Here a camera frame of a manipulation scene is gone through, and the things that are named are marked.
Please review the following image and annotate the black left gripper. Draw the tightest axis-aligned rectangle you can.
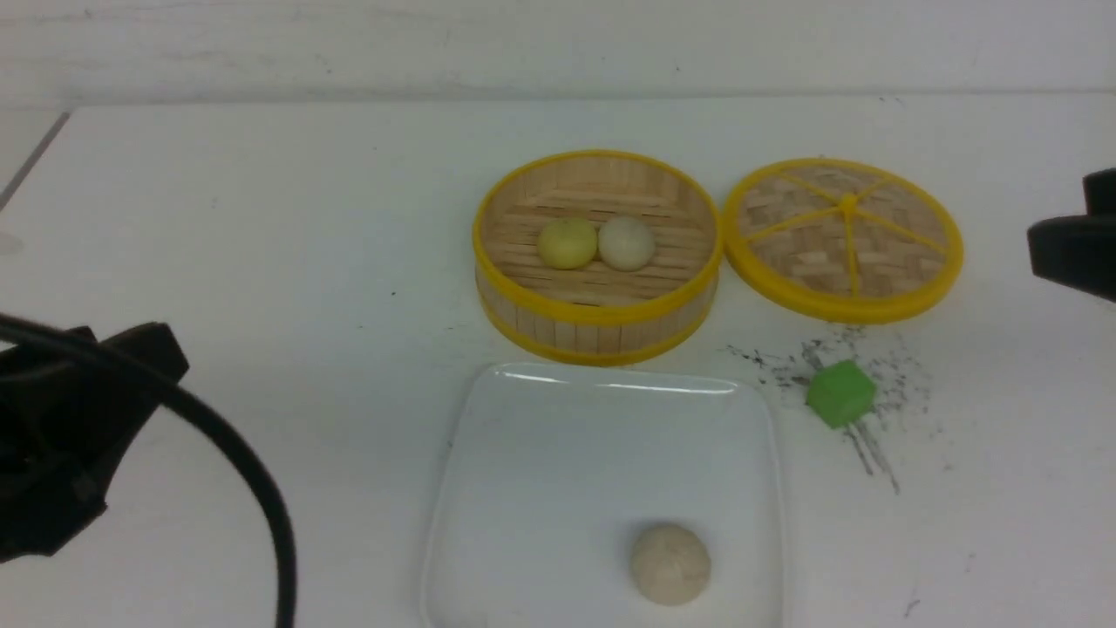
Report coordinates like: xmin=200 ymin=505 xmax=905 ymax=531
xmin=1 ymin=345 xmax=157 ymax=562

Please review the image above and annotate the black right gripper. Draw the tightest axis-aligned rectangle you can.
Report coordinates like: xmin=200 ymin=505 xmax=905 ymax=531
xmin=1027 ymin=168 xmax=1115 ymax=303

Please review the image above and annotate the white steamed bun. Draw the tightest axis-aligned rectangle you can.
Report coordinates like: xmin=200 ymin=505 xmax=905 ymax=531
xmin=597 ymin=218 xmax=657 ymax=273

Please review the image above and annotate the yellow steamed bun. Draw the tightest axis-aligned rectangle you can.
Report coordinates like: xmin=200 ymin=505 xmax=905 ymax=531
xmin=535 ymin=218 xmax=598 ymax=270

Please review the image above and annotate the beige steamed bun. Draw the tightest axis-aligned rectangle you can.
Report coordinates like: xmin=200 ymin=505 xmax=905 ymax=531
xmin=629 ymin=523 xmax=712 ymax=607

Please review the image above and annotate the white square plate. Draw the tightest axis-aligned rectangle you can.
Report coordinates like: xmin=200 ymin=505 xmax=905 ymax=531
xmin=419 ymin=363 xmax=793 ymax=627

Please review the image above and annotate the yellow rimmed woven steamer lid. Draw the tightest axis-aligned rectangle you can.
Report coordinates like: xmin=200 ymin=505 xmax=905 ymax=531
xmin=720 ymin=158 xmax=964 ymax=325

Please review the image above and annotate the green cube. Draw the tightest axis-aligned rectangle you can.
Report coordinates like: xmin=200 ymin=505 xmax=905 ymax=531
xmin=806 ymin=360 xmax=878 ymax=429

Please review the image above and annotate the yellow rimmed bamboo steamer basket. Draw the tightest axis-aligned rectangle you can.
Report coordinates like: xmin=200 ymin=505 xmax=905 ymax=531
xmin=472 ymin=149 xmax=723 ymax=366

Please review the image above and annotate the black left camera cable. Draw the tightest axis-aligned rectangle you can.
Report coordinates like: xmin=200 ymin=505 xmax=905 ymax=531
xmin=0 ymin=312 xmax=298 ymax=628

